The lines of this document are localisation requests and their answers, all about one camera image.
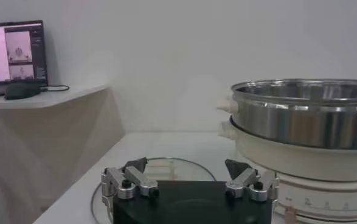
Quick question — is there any black computer mouse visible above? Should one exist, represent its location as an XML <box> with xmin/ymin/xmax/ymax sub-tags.
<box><xmin>4</xmin><ymin>82</ymin><xmax>42</xmax><ymax>100</ymax></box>

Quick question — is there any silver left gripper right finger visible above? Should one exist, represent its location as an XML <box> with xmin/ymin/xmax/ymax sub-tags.
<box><xmin>224</xmin><ymin>158</ymin><xmax>280</xmax><ymax>203</ymax></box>

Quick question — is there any glass pot lid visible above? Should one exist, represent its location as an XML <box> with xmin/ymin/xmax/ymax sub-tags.
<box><xmin>90</xmin><ymin>156</ymin><xmax>217</xmax><ymax>224</ymax></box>

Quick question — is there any white side table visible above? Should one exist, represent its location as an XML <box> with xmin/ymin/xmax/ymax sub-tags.
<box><xmin>0</xmin><ymin>85</ymin><xmax>126</xmax><ymax>224</ymax></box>

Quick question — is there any cream electric cooker base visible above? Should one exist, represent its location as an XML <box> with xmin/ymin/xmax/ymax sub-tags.
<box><xmin>217</xmin><ymin>120</ymin><xmax>357</xmax><ymax>224</ymax></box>

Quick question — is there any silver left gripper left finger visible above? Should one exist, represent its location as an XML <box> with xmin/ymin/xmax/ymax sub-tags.
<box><xmin>101</xmin><ymin>156</ymin><xmax>160</xmax><ymax>214</ymax></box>

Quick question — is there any laptop with pink screen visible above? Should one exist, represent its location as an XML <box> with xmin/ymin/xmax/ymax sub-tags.
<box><xmin>0</xmin><ymin>20</ymin><xmax>48</xmax><ymax>99</ymax></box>

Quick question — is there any white work table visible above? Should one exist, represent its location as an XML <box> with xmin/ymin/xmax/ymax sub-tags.
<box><xmin>33</xmin><ymin>132</ymin><xmax>357</xmax><ymax>224</ymax></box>

